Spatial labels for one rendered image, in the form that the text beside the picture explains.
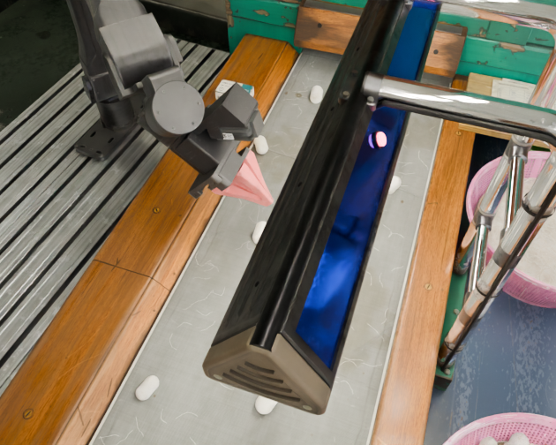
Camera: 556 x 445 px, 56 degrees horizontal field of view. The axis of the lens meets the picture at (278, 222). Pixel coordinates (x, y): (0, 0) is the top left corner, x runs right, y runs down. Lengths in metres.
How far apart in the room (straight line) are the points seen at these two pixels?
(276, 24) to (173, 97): 0.54
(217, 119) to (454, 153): 0.43
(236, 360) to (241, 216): 0.51
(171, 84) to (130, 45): 0.10
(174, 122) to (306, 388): 0.36
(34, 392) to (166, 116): 0.35
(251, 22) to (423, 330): 0.70
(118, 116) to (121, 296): 0.43
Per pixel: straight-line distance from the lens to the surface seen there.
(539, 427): 0.70
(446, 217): 0.80
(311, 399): 0.32
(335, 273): 0.34
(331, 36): 1.01
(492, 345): 0.82
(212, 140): 0.66
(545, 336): 0.85
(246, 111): 0.61
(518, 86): 1.05
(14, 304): 0.89
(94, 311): 0.72
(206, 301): 0.72
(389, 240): 0.79
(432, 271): 0.74
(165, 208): 0.79
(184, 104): 0.59
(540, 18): 0.54
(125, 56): 0.66
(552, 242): 0.88
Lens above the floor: 1.36
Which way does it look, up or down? 52 degrees down
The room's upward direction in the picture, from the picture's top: straight up
